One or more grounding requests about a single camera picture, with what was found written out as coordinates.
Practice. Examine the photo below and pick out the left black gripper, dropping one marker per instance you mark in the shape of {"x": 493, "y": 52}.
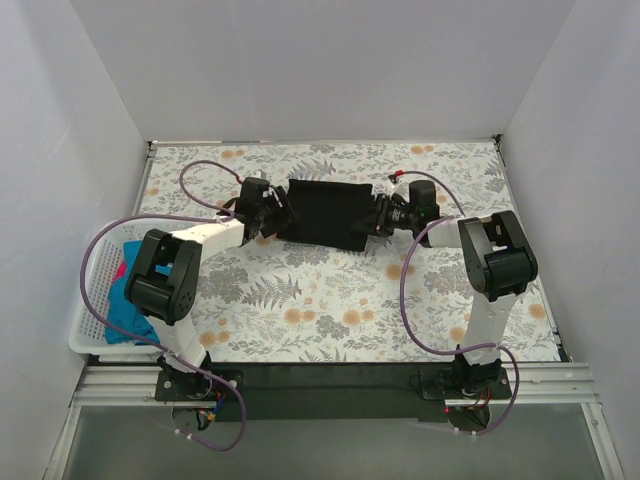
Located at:
{"x": 279, "y": 211}

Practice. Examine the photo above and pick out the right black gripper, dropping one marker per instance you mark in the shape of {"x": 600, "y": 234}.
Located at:
{"x": 380, "y": 214}

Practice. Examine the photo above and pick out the black t shirt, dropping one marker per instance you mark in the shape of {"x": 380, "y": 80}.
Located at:
{"x": 325, "y": 213}

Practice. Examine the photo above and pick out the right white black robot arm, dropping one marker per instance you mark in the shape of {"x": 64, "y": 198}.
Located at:
{"x": 499, "y": 264}

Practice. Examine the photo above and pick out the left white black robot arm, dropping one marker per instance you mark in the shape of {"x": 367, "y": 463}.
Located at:
{"x": 163, "y": 281}

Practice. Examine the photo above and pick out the floral tablecloth mat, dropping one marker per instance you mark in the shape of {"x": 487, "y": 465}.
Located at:
{"x": 275, "y": 301}

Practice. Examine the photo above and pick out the pink t shirt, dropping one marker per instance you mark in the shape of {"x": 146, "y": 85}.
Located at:
{"x": 120, "y": 272}

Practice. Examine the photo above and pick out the white plastic laundry basket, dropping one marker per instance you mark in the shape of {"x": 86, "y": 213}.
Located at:
{"x": 87, "y": 334}

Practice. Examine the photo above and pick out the blue t shirt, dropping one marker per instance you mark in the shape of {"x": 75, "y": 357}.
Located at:
{"x": 122, "y": 313}

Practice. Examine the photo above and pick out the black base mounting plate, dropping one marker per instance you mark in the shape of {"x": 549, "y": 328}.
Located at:
{"x": 314, "y": 391}

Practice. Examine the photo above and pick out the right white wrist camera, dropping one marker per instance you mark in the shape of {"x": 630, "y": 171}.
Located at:
{"x": 401, "y": 189}

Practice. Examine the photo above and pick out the aluminium frame rail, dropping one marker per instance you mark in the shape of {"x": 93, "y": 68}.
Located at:
{"x": 540, "y": 383}

